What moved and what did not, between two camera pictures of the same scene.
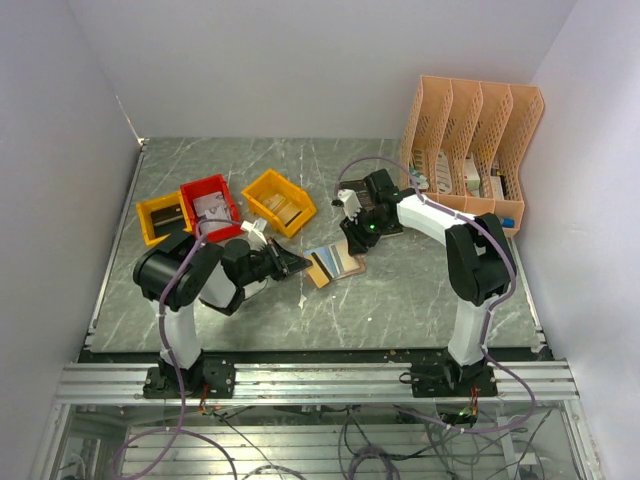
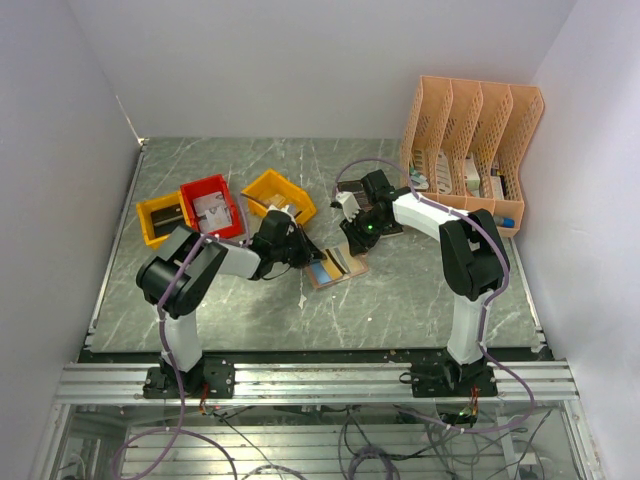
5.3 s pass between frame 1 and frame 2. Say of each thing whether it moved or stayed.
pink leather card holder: moved
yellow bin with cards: stayed
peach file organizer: stayed
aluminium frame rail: stayed
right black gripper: stayed
